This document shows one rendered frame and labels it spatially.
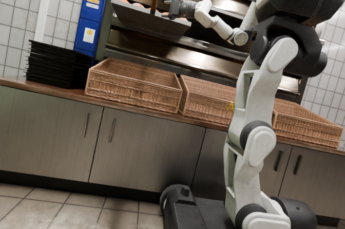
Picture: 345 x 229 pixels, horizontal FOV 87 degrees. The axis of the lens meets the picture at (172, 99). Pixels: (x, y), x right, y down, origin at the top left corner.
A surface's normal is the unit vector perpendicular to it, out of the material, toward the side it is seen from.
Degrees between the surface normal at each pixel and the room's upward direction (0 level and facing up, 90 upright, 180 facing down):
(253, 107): 90
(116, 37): 70
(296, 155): 90
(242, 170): 115
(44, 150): 90
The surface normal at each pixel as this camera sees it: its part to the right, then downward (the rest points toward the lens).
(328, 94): 0.13, 0.11
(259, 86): 0.12, 0.52
